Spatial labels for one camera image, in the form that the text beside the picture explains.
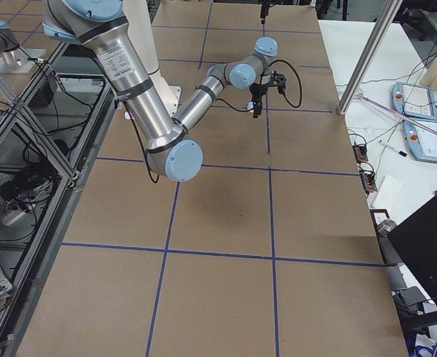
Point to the teach pendant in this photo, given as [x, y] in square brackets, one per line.
[422, 144]
[414, 101]

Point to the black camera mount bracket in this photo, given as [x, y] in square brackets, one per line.
[278, 81]

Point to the aluminium frame post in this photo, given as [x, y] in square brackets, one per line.
[370, 49]

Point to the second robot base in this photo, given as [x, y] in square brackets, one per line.
[14, 59]

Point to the silver metal cup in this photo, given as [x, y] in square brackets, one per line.
[385, 227]

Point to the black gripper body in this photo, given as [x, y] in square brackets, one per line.
[257, 91]
[262, 13]

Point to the lower teach pendant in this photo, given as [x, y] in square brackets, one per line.
[422, 144]

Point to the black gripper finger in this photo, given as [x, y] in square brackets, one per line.
[257, 110]

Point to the orange connector board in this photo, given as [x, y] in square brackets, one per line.
[360, 152]
[368, 181]

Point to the lower orange connector board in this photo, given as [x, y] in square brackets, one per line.
[368, 181]

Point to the white power strip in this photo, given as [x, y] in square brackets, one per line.
[11, 217]

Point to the white paper sheet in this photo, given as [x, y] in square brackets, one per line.
[387, 194]

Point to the pink metal rod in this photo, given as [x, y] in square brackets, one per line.
[392, 111]

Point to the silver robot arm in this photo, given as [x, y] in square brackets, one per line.
[120, 35]

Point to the black marker pen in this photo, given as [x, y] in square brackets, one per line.
[388, 146]

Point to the white pedestal column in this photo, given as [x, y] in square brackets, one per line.
[141, 35]

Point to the black monitor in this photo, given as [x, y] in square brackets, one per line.
[415, 241]

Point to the upper teach pendant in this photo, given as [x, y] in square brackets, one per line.
[414, 101]

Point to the upper orange connector board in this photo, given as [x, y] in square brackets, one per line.
[360, 152]

